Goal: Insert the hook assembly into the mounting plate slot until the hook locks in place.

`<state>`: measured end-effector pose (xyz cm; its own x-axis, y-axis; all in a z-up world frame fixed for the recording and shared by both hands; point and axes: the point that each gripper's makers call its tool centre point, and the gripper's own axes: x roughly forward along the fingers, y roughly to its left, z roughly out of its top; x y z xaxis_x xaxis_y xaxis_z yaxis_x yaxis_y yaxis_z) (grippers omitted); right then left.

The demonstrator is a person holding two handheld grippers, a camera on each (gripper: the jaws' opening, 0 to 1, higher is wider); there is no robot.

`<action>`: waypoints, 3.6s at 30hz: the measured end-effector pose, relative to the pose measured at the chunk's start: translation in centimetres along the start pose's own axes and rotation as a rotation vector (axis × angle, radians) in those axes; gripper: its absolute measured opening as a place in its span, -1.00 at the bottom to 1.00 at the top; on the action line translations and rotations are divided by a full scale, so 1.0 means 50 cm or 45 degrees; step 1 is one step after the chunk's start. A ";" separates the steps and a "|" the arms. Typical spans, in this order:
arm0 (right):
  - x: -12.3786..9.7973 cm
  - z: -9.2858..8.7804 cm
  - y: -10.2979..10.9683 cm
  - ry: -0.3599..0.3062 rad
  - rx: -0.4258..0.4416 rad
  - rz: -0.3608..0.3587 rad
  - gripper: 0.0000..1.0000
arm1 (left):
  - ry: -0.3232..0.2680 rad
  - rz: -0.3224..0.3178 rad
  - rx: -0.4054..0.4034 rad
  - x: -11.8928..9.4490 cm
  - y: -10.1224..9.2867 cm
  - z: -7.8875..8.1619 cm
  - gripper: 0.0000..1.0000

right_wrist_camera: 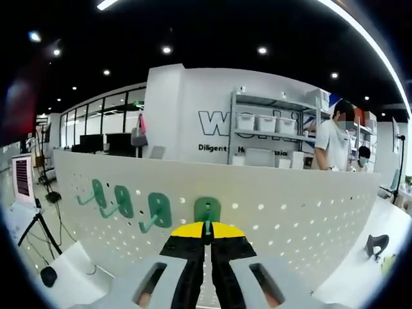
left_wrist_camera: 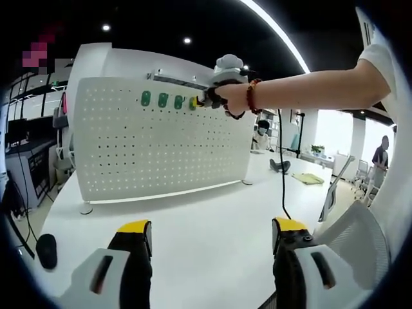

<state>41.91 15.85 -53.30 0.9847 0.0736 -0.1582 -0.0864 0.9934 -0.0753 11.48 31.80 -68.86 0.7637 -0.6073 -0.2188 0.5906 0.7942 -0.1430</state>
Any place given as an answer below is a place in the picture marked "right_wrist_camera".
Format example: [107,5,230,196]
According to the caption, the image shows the grey metal shelf rack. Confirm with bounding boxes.
[229,86,334,168]

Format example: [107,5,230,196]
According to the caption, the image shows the green hook assembly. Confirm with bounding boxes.
[138,192,173,233]
[194,196,222,245]
[98,185,135,220]
[76,178,108,209]

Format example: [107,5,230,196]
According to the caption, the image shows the open white laptop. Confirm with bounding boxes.
[11,153,42,213]

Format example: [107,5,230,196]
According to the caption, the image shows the white storage bin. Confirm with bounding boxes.
[277,117,297,135]
[236,114,256,131]
[256,115,277,133]

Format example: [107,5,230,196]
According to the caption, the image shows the large white storage box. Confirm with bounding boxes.
[305,89,332,113]

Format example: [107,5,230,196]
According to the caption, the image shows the white perforated mounting plate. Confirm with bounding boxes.
[53,149,382,295]

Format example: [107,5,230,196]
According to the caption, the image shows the black pole stand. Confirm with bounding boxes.
[391,116,408,204]

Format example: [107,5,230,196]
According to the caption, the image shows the round ceiling spotlights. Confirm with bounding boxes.
[28,30,371,102]

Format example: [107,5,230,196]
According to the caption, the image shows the black computer monitor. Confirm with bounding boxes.
[106,133,133,154]
[80,134,104,154]

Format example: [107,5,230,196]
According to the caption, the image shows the grey pink hanging bag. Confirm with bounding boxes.
[131,113,149,147]

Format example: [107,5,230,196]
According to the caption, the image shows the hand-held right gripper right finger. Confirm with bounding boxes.
[209,221,315,309]

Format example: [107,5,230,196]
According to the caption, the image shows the black laptop tripod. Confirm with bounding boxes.
[17,205,62,256]

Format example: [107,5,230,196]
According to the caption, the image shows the yellow green cloth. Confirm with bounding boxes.
[380,253,397,275]

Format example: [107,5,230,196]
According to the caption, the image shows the black rounded puck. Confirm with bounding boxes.
[40,266,58,287]

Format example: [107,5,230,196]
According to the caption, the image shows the black curved object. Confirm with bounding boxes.
[364,234,390,261]

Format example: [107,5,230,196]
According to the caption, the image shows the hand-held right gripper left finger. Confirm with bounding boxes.
[111,221,207,309]

